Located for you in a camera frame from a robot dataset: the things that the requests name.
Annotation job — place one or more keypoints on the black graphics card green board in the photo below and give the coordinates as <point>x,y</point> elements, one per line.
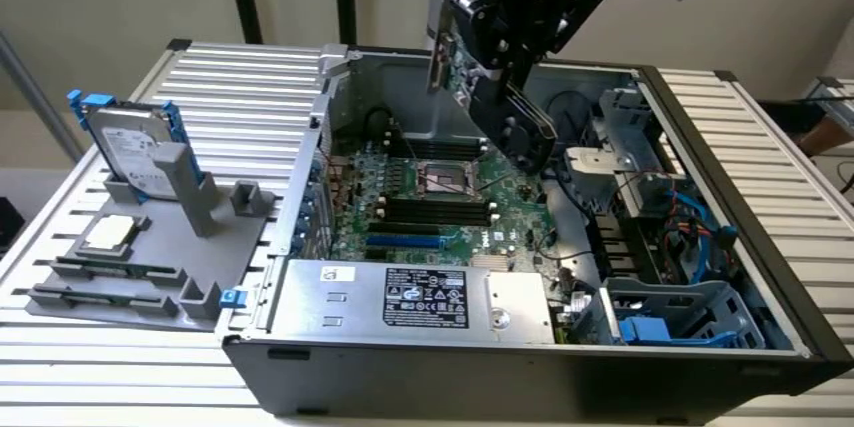
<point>523,132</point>

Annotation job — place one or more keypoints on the black RAM slot bank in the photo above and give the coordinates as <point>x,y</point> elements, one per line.
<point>443,147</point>
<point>436,211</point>

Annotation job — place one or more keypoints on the black expansion slot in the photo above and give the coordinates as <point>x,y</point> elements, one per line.
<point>400,228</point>

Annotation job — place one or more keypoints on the blue expansion slot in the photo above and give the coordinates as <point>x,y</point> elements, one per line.
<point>403,242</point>

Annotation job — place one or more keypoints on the grey metal disk bay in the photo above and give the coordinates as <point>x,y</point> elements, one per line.
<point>621,147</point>

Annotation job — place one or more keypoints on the green motherboard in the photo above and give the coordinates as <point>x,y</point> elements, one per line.
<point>460,217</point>

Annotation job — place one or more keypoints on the silver power supply unit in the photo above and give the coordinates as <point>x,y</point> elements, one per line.
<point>407,299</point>

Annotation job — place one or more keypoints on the hard disk blue carrier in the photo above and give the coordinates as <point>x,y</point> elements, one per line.
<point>136,147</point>

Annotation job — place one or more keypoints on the grey parts rack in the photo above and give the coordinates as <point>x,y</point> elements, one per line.
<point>167,247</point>

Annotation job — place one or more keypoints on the blue case latch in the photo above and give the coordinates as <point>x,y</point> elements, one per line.
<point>231,297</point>

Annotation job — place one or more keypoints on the silver CPU chip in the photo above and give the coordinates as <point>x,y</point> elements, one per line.
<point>116,232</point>

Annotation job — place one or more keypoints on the black open PC case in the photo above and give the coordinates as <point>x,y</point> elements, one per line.
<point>507,372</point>

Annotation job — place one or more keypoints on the green RAM stick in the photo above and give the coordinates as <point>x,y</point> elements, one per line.
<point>113,267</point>
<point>100,296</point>

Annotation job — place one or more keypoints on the CPU socket metal frame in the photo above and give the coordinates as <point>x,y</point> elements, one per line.
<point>448,178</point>

